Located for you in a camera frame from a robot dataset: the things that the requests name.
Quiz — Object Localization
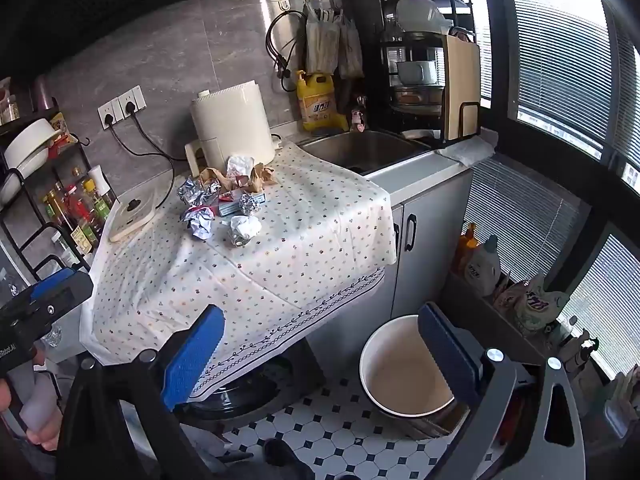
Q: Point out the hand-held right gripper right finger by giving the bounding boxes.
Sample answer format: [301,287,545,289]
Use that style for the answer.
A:
[417,302,586,480]

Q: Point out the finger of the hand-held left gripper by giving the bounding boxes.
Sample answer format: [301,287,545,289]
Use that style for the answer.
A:
[0,267,94,333]

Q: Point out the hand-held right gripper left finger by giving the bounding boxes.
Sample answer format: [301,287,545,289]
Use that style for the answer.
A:
[55,304,226,480]

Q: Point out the white bucket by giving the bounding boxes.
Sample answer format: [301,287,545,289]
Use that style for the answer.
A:
[359,314,458,420]

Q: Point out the white paper ball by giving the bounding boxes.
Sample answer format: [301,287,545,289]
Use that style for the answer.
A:
[229,215,263,247]

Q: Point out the small cardboard box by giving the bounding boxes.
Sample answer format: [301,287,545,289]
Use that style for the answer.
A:
[216,189,265,217]

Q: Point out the large foil ball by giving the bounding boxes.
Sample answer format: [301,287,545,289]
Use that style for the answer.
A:
[177,176,222,207]

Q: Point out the person's left forearm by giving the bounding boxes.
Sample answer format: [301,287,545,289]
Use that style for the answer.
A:
[0,430,56,480]

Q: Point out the person's left hand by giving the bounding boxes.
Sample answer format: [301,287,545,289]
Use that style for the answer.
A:
[0,377,60,453]

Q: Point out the front-load washing machine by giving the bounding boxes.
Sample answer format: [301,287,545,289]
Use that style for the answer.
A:
[172,340,326,433]

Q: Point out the white laundry detergent bottle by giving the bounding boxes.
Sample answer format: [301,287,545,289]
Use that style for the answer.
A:
[462,235,501,297]

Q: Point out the cream flat appliance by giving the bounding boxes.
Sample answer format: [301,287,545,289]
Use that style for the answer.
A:
[107,187,168,243]

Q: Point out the detergent refill pouch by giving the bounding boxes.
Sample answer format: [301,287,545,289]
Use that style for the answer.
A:
[510,280,568,336]

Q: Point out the orange bottle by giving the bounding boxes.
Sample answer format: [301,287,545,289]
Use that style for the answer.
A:
[452,222,478,276]

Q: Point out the grey cabinet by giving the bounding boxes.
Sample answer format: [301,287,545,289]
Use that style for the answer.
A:
[307,167,473,361]

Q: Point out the floral tablecloth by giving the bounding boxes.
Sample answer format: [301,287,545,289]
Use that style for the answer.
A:
[80,142,398,403]

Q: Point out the red yellow snack packet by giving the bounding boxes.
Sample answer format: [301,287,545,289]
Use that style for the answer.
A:
[47,112,78,156]

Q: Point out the white printed paper bag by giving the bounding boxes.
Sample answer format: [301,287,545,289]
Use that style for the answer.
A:
[227,156,256,181]

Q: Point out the white counter cloth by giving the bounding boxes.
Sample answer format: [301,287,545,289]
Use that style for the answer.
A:
[435,127,501,167]

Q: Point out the steel sink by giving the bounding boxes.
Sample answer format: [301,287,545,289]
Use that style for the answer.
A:
[297,130,433,176]

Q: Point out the cream air fryer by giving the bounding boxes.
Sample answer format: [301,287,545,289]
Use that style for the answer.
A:
[185,80,278,177]

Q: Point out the black dish rack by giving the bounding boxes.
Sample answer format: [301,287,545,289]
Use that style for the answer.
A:
[377,0,481,143]

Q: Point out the small pink bottle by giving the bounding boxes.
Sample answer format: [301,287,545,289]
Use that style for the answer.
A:
[350,95,368,133]

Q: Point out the beige cutting board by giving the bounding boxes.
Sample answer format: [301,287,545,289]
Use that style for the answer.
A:
[442,32,481,141]

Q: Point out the yellow dish soap bottle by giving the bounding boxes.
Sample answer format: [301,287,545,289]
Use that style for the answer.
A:
[296,70,349,133]

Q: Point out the black range hood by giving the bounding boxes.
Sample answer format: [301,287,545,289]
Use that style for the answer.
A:
[0,0,236,86]

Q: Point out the small white bowl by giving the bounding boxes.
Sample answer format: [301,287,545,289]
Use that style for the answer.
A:
[396,60,438,86]

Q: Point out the white window blinds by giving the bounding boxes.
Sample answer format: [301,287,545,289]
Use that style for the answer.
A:
[470,0,640,381]

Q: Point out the large white bowl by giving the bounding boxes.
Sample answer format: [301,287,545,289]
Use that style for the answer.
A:
[395,0,448,33]

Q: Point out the black wire spice rack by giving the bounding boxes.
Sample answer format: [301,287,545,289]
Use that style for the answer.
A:
[0,110,108,283]

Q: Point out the white bowl with handle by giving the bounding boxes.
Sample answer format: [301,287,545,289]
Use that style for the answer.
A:
[2,119,66,171]

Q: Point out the black power cable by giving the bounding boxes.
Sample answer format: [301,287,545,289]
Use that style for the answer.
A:
[127,102,176,162]
[104,116,176,208]

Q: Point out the white wall socket panel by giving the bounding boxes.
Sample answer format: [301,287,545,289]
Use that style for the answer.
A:
[97,85,148,129]

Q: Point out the hanging black cable coil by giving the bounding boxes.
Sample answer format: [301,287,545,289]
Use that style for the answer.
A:
[265,7,303,93]

